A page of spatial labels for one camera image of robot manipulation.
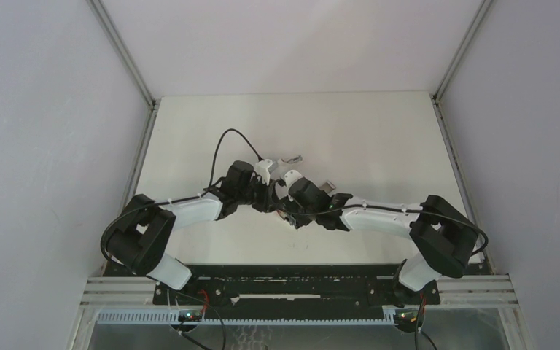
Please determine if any white cable duct strip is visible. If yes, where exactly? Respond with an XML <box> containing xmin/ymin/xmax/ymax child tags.
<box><xmin>96</xmin><ymin>309</ymin><xmax>397</xmax><ymax>326</ymax></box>

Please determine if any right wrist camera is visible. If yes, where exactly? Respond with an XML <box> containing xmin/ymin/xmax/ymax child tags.
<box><xmin>283</xmin><ymin>170</ymin><xmax>303</xmax><ymax>189</ymax></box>

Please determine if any controller board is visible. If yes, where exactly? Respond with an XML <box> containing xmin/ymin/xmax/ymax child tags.
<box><xmin>177</xmin><ymin>311</ymin><xmax>203</xmax><ymax>323</ymax></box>
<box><xmin>397</xmin><ymin>312</ymin><xmax>421</xmax><ymax>324</ymax></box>

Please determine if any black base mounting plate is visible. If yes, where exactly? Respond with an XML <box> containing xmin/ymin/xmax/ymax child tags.
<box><xmin>152</xmin><ymin>264</ymin><xmax>437</xmax><ymax>319</ymax></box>

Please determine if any right controller board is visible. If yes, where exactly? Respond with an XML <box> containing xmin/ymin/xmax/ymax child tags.
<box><xmin>397</xmin><ymin>312</ymin><xmax>421</xmax><ymax>324</ymax></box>

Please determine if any aluminium frame post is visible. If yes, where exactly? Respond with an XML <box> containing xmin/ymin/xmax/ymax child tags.
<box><xmin>86</xmin><ymin>0</ymin><xmax>156</xmax><ymax>110</ymax></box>
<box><xmin>432</xmin><ymin>0</ymin><xmax>496</xmax><ymax>105</ymax></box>

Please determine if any staple box tray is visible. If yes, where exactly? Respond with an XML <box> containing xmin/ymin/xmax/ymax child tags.
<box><xmin>318</xmin><ymin>181</ymin><xmax>337</xmax><ymax>195</ymax></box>

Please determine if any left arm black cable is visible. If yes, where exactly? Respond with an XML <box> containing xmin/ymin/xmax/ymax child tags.
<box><xmin>100</xmin><ymin>128</ymin><xmax>265</xmax><ymax>271</ymax></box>

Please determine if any front aluminium rail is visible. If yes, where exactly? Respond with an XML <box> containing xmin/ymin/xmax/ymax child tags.
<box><xmin>81</xmin><ymin>275</ymin><xmax>519</xmax><ymax>309</ymax></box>

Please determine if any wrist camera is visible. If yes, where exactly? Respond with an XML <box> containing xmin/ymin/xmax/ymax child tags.
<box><xmin>283</xmin><ymin>170</ymin><xmax>303</xmax><ymax>189</ymax></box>
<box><xmin>254</xmin><ymin>159</ymin><xmax>278</xmax><ymax>185</ymax></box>

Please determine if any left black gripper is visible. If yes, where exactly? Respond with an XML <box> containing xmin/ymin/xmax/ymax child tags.
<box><xmin>236</xmin><ymin>176</ymin><xmax>283</xmax><ymax>214</ymax></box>

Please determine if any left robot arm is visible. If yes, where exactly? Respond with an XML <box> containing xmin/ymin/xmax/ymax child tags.
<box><xmin>100</xmin><ymin>159</ymin><xmax>278</xmax><ymax>304</ymax></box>

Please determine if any left aluminium frame post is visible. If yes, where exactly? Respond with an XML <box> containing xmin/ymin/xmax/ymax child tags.
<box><xmin>86</xmin><ymin>0</ymin><xmax>156</xmax><ymax>110</ymax></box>

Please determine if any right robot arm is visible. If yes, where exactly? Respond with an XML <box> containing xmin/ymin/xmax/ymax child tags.
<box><xmin>280</xmin><ymin>176</ymin><xmax>488</xmax><ymax>303</ymax></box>

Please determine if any white stapler base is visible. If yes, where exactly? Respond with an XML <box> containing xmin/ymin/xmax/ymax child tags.
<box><xmin>279</xmin><ymin>155</ymin><xmax>303</xmax><ymax>166</ymax></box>

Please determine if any right aluminium frame post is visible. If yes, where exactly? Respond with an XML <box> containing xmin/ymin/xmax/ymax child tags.
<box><xmin>432</xmin><ymin>0</ymin><xmax>496</xmax><ymax>105</ymax></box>

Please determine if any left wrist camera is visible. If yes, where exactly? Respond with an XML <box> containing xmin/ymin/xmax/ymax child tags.
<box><xmin>254</xmin><ymin>159</ymin><xmax>278</xmax><ymax>185</ymax></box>

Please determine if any left controller board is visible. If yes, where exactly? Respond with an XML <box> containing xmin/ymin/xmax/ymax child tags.
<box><xmin>177</xmin><ymin>311</ymin><xmax>203</xmax><ymax>323</ymax></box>

